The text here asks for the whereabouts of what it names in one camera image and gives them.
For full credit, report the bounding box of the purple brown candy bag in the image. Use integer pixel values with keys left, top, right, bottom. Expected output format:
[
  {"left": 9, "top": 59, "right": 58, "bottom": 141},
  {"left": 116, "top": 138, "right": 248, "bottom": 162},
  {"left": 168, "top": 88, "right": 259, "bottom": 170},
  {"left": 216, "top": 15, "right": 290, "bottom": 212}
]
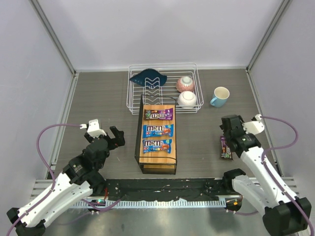
[{"left": 220, "top": 136, "right": 233, "bottom": 160}]

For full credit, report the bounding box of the blue candy bag long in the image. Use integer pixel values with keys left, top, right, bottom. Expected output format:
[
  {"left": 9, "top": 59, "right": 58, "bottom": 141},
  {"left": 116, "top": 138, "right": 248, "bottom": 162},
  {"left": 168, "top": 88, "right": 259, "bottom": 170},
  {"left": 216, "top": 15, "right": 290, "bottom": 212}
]
[{"left": 142, "top": 124, "right": 174, "bottom": 138}]

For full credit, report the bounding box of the blue candy bag short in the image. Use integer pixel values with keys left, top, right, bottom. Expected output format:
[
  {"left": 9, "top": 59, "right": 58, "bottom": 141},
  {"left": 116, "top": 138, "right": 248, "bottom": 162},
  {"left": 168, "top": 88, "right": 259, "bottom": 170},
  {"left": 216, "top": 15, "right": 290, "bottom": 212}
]
[{"left": 142, "top": 139, "right": 172, "bottom": 153}]

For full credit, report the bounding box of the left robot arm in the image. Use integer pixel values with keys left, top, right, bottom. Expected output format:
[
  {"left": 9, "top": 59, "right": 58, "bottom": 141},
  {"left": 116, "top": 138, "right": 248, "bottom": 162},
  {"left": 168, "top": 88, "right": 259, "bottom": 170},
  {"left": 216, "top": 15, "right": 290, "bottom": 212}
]
[{"left": 7, "top": 119, "right": 125, "bottom": 236}]

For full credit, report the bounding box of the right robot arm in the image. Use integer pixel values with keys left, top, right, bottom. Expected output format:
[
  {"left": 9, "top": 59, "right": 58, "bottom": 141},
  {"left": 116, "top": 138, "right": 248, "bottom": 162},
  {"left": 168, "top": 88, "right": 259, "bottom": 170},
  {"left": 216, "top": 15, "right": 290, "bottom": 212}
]
[{"left": 220, "top": 114, "right": 315, "bottom": 236}]

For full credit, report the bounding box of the light blue mug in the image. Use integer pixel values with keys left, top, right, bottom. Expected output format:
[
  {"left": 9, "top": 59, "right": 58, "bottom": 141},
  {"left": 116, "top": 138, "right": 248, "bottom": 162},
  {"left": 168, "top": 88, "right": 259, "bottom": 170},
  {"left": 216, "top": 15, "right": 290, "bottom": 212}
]
[{"left": 210, "top": 87, "right": 230, "bottom": 108}]

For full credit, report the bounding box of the white bowl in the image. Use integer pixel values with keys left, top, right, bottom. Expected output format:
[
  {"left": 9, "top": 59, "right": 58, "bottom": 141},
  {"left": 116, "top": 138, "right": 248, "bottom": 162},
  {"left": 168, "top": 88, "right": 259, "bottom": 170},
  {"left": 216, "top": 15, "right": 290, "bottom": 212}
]
[{"left": 177, "top": 91, "right": 197, "bottom": 109}]

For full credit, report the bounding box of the dark blue leaf plate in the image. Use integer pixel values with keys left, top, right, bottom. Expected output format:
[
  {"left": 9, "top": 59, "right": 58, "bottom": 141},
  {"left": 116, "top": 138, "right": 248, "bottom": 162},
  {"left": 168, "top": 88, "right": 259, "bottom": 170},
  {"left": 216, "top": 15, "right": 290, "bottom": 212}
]
[{"left": 130, "top": 68, "right": 167, "bottom": 89}]

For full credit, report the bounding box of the pink patterned bowl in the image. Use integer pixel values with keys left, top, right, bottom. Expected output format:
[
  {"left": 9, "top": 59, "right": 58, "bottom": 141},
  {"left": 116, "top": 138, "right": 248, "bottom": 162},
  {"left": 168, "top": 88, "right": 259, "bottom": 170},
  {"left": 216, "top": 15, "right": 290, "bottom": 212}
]
[{"left": 176, "top": 76, "right": 194, "bottom": 92}]

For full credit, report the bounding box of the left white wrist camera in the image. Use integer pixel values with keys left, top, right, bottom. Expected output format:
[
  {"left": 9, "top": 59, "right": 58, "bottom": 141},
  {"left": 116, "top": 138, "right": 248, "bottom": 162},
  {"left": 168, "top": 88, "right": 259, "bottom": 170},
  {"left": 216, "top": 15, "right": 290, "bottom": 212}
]
[{"left": 79, "top": 119, "right": 107, "bottom": 138}]

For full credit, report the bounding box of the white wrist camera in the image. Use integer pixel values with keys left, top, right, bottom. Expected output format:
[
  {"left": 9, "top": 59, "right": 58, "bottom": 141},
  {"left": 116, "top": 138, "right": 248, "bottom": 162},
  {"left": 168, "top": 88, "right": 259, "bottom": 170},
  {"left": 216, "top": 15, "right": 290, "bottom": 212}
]
[
  {"left": 79, "top": 119, "right": 107, "bottom": 138},
  {"left": 242, "top": 114, "right": 265, "bottom": 135}
]

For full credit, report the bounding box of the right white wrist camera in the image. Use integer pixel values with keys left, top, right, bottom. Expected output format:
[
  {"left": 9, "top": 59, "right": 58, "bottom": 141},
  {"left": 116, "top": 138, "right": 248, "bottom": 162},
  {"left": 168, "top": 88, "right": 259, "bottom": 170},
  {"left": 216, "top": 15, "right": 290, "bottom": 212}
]
[{"left": 242, "top": 114, "right": 265, "bottom": 135}]

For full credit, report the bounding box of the black wire wooden shelf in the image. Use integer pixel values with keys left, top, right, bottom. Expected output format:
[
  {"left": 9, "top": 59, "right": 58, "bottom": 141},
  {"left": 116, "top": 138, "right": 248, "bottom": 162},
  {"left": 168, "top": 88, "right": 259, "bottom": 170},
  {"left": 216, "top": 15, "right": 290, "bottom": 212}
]
[{"left": 134, "top": 103, "right": 177, "bottom": 175}]

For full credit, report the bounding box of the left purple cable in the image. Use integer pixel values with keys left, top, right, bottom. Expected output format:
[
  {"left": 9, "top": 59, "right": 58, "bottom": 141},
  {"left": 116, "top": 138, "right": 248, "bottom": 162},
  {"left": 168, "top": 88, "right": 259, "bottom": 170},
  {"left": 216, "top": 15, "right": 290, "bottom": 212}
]
[{"left": 6, "top": 122, "right": 121, "bottom": 236}]

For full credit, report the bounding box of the purple cable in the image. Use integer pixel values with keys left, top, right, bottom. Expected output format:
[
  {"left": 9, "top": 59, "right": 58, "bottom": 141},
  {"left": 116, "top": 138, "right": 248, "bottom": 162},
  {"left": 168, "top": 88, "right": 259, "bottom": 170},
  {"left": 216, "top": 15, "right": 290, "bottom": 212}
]
[
  {"left": 226, "top": 116, "right": 312, "bottom": 232},
  {"left": 6, "top": 122, "right": 121, "bottom": 236}
]

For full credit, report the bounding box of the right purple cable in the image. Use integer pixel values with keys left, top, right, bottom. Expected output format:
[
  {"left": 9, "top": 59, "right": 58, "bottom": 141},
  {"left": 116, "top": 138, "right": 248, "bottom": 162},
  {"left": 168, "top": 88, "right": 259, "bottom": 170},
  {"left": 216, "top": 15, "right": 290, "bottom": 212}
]
[{"left": 226, "top": 116, "right": 312, "bottom": 232}]

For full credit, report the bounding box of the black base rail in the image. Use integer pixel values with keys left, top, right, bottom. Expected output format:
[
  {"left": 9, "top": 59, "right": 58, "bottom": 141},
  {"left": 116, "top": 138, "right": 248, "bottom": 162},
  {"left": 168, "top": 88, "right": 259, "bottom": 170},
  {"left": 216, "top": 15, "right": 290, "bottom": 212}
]
[{"left": 106, "top": 178, "right": 240, "bottom": 202}]

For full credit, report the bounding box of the white wire dish rack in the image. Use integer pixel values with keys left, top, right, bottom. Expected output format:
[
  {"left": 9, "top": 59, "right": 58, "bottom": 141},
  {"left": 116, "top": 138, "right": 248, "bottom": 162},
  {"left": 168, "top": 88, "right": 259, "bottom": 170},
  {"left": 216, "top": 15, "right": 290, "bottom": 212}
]
[{"left": 126, "top": 62, "right": 204, "bottom": 115}]

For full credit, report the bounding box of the white cable duct strip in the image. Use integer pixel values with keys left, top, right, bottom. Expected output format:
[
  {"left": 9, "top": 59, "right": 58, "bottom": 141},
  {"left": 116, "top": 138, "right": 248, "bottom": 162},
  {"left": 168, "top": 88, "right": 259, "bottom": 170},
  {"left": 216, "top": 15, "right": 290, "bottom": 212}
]
[{"left": 73, "top": 199, "right": 227, "bottom": 208}]

